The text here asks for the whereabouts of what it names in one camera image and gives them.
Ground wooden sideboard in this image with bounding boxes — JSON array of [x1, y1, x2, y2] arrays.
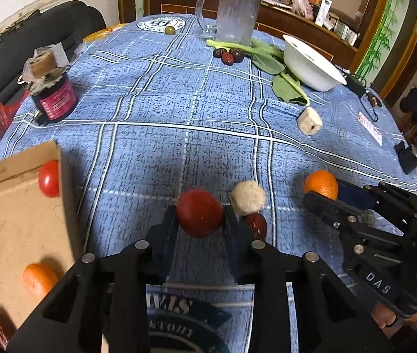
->
[[142, 0, 361, 46]]

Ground black device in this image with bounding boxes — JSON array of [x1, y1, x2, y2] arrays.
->
[[394, 141, 417, 176]]

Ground dark jar with red label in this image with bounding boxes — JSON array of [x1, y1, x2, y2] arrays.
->
[[31, 75, 78, 123]]

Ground beige cube bread piece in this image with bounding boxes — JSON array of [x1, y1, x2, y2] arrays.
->
[[297, 107, 323, 136]]

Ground red plastic bag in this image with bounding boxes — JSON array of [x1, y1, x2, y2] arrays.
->
[[0, 97, 25, 133]]

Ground black power adapter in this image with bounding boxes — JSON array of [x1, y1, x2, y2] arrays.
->
[[345, 74, 368, 95]]

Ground white upright box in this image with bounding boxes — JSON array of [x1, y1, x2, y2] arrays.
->
[[315, 0, 334, 27]]

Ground red tomato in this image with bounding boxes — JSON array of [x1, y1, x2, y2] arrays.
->
[[175, 189, 225, 238], [38, 160, 61, 198]]

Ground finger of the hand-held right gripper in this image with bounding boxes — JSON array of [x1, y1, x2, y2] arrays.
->
[[338, 181, 417, 226], [303, 191, 404, 255]]

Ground green leafy vegetable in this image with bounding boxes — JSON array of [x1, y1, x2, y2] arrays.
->
[[206, 39, 311, 106]]

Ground white and red card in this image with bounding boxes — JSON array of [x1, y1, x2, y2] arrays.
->
[[357, 112, 384, 146]]

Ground wrapped bun on jar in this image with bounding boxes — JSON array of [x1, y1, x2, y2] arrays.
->
[[19, 42, 71, 85]]

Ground yellow flat object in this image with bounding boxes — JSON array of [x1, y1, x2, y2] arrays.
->
[[83, 22, 126, 43]]

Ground person's right hand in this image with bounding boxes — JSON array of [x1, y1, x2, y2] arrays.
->
[[372, 301, 404, 339]]

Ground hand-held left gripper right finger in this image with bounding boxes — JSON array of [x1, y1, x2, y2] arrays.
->
[[224, 205, 393, 353]]

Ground small orange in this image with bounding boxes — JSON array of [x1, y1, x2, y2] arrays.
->
[[22, 263, 60, 300], [304, 169, 340, 200]]

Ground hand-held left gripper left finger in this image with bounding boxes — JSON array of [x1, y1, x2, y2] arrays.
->
[[6, 205, 180, 353]]

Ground white bowl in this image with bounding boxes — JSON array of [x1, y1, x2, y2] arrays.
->
[[282, 34, 348, 92]]

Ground clear glass pitcher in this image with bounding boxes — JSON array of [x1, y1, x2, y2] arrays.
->
[[195, 0, 264, 46]]

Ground cork stopper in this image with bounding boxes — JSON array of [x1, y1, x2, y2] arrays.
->
[[26, 51, 59, 79]]

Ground blue plaid tablecloth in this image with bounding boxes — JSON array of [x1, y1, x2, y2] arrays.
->
[[0, 13, 417, 353]]

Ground black charger with cable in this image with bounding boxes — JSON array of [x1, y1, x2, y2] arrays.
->
[[335, 64, 385, 122]]

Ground shallow cardboard box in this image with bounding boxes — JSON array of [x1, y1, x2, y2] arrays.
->
[[0, 140, 85, 333]]

